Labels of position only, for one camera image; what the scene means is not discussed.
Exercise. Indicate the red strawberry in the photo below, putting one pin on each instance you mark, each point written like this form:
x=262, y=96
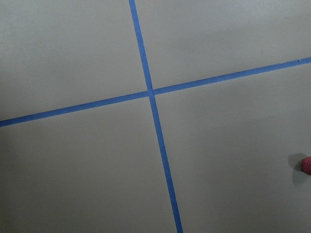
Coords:
x=306, y=165

